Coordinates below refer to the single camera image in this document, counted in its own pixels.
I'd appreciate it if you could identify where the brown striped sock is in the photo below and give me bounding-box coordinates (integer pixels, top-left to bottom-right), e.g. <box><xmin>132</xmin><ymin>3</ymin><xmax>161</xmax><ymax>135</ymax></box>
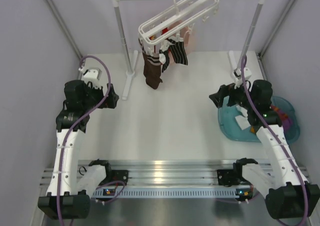
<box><xmin>142</xmin><ymin>53</ymin><xmax>163</xmax><ymax>90</ymax></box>

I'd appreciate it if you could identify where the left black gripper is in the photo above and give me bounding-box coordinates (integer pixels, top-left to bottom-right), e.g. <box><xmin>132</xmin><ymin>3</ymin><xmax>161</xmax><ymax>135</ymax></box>
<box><xmin>81</xmin><ymin>80</ymin><xmax>118</xmax><ymax>111</ymax></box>

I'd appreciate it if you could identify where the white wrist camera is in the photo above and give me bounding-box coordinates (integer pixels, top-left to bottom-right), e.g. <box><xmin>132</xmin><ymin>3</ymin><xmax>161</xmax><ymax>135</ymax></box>
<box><xmin>231</xmin><ymin>67</ymin><xmax>252</xmax><ymax>88</ymax></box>
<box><xmin>79</xmin><ymin>67</ymin><xmax>102</xmax><ymax>89</ymax></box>

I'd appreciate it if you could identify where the white metal drying rack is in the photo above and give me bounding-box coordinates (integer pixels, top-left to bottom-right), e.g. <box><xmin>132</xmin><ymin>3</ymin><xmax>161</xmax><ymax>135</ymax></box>
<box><xmin>112</xmin><ymin>0</ymin><xmax>266</xmax><ymax>100</ymax></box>

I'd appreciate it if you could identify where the aluminium mounting rail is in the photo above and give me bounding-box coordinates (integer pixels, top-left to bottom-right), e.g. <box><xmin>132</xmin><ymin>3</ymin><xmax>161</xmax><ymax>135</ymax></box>
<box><xmin>39</xmin><ymin>159</ymin><xmax>312</xmax><ymax>186</ymax></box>

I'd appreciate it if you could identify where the perforated cable duct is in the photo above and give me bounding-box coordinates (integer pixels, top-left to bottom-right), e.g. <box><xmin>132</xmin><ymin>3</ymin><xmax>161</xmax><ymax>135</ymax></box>
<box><xmin>93</xmin><ymin>187</ymin><xmax>253</xmax><ymax>199</ymax></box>

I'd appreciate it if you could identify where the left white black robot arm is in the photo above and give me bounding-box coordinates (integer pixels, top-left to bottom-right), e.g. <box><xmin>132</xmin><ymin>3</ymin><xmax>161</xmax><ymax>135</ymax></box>
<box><xmin>37</xmin><ymin>80</ymin><xmax>127</xmax><ymax>225</ymax></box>

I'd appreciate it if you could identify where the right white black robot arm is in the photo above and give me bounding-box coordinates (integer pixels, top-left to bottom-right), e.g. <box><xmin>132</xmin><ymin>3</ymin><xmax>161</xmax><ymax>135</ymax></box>
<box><xmin>209</xmin><ymin>80</ymin><xmax>320</xmax><ymax>219</ymax></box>

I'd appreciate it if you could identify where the pink sock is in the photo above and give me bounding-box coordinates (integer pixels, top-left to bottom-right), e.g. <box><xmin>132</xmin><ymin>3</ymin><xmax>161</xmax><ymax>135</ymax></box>
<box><xmin>180</xmin><ymin>27</ymin><xmax>196</xmax><ymax>55</ymax></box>

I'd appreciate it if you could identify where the red sock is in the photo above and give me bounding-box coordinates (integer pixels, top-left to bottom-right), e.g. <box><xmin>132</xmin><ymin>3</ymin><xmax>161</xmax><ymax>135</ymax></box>
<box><xmin>161</xmin><ymin>27</ymin><xmax>170</xmax><ymax>38</ymax></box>

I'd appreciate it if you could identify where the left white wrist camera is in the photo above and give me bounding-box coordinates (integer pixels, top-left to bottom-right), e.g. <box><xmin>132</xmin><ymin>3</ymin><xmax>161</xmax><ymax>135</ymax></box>
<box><xmin>79</xmin><ymin>67</ymin><xmax>102</xmax><ymax>89</ymax></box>

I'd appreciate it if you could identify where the white plastic clip hanger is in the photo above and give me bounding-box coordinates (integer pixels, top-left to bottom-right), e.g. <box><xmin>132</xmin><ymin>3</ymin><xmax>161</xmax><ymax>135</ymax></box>
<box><xmin>138</xmin><ymin>0</ymin><xmax>220</xmax><ymax>46</ymax></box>

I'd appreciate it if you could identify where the teal plastic basket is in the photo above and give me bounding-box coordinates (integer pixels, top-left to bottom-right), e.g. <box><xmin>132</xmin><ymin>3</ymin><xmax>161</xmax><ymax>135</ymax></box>
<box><xmin>218</xmin><ymin>96</ymin><xmax>300</xmax><ymax>144</ymax></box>

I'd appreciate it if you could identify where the orange purple sock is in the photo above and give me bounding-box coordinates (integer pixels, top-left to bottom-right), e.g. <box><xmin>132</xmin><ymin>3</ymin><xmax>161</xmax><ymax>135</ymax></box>
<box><xmin>249</xmin><ymin>105</ymin><xmax>295</xmax><ymax>134</ymax></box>

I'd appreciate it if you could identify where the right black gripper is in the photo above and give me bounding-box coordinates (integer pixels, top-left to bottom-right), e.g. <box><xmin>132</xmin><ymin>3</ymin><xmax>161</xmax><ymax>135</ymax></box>
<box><xmin>209</xmin><ymin>77</ymin><xmax>256</xmax><ymax>111</ymax></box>

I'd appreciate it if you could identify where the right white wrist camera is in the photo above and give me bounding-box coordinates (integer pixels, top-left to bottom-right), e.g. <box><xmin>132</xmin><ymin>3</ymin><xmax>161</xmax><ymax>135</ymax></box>
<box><xmin>231</xmin><ymin>67</ymin><xmax>252</xmax><ymax>88</ymax></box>

